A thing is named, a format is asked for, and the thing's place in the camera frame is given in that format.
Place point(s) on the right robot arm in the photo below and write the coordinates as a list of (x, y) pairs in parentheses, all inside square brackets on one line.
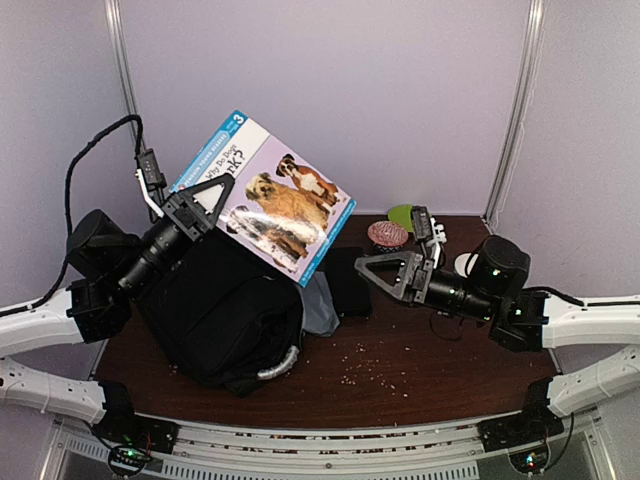
[(489, 286)]

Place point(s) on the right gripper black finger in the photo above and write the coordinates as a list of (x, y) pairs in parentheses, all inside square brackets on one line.
[(389, 280), (394, 261)]

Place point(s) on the green plate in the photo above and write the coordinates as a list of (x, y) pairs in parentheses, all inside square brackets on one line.
[(402, 215)]

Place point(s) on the aluminium frame post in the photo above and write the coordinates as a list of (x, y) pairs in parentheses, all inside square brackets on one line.
[(117, 38), (515, 128)]

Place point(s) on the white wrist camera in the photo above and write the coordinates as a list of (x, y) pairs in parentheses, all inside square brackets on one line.
[(429, 235), (152, 183)]

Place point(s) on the red patterned bowl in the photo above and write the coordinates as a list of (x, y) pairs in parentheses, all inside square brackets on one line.
[(387, 236)]

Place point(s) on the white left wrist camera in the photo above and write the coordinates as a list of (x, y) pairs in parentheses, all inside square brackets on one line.
[(152, 183)]

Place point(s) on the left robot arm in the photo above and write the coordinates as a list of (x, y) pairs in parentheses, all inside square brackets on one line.
[(117, 268)]

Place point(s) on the grey plastic bag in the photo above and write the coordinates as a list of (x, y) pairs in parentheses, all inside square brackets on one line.
[(319, 316)]

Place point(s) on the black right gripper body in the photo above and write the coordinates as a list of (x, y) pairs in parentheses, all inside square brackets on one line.
[(420, 279)]

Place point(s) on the black leather pouch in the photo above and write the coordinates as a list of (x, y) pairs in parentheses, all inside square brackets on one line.
[(349, 291)]

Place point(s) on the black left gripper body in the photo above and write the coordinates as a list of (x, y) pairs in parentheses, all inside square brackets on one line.
[(184, 221)]

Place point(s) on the purple dog reader book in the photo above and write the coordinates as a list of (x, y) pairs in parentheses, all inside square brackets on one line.
[(281, 208)]

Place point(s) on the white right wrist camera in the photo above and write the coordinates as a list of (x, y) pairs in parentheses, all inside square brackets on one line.
[(429, 235)]

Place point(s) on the left aluminium frame post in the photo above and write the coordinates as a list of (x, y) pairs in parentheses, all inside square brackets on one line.
[(117, 38)]

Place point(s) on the right aluminium frame post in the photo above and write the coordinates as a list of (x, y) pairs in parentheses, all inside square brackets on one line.
[(515, 128)]

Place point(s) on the white bowl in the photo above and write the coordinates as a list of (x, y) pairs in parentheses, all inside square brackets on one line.
[(464, 263)]

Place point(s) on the black student backpack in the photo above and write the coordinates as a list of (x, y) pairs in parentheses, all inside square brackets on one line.
[(225, 318)]

